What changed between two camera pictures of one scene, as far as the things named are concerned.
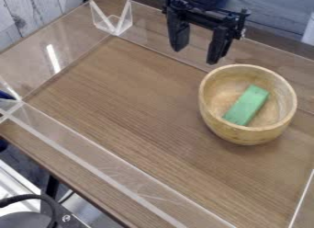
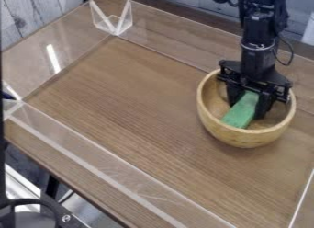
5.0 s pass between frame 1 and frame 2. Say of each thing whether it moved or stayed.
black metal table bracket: stayed
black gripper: moved
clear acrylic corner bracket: stayed
